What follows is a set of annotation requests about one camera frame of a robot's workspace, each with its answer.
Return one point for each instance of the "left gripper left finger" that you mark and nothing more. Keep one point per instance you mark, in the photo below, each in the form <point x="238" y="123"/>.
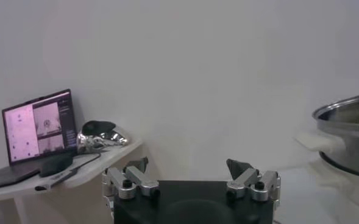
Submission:
<point x="142" y="181"/>

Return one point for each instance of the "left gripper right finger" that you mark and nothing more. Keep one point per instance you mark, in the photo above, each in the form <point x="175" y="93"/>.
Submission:
<point x="243" y="179"/>

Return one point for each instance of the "perforated steel steamer basket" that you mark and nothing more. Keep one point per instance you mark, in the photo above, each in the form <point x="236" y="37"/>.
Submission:
<point x="350" y="146"/>

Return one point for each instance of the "white side table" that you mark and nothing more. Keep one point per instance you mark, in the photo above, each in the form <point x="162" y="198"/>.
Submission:
<point x="100" y="164"/>

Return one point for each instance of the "shiny chrome headset device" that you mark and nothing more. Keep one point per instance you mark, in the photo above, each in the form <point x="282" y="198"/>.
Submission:
<point x="100" y="137"/>

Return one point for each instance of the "dark usb hub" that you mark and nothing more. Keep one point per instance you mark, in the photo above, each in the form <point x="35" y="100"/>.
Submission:
<point x="57" y="179"/>

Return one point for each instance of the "open dark laptop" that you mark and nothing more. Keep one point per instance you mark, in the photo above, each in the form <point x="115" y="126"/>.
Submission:
<point x="30" y="131"/>

